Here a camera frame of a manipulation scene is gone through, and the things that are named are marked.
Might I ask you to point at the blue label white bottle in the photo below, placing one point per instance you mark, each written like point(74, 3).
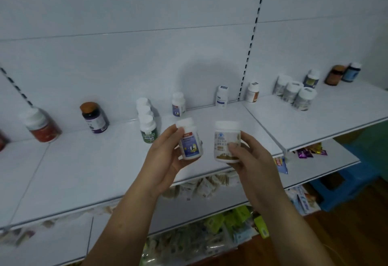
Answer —
point(189, 144)
point(179, 105)

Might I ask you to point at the person's left forearm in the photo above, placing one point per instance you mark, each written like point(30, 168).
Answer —
point(127, 232)

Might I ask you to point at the person's right forearm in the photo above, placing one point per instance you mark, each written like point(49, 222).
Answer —
point(291, 238)

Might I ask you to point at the white sticker-lid jar bottle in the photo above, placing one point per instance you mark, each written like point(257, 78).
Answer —
point(304, 99)
point(291, 91)

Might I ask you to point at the blue plastic stool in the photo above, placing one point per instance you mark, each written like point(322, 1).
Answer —
point(348, 184)

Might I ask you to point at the blue packet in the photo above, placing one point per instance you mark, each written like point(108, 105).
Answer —
point(281, 165)

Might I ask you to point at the amber brown-cap bottle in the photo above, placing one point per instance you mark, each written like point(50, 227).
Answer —
point(334, 75)

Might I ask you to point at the pile of gold purple candies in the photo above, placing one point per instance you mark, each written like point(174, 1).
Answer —
point(312, 150)

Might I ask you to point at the person's right hand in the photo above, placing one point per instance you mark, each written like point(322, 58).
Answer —
point(260, 178)

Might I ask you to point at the orange label white bottle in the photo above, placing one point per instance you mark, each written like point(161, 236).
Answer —
point(252, 93)

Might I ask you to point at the purple label brown-cap bottle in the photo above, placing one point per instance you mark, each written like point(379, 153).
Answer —
point(95, 118)

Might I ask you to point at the dark bottle light-blue label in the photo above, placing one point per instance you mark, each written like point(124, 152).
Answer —
point(351, 71)

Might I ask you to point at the pile of white blue boxes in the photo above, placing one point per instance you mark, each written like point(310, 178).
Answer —
point(303, 200)

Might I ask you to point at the pile of green packets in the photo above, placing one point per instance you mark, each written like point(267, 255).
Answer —
point(230, 220)

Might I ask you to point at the white bottle blue lid sticker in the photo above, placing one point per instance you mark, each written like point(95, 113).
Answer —
point(222, 96)

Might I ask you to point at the person's left hand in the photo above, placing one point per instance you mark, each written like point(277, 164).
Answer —
point(160, 165)

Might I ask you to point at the blue yellow label bottle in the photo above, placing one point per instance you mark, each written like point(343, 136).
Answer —
point(312, 79)

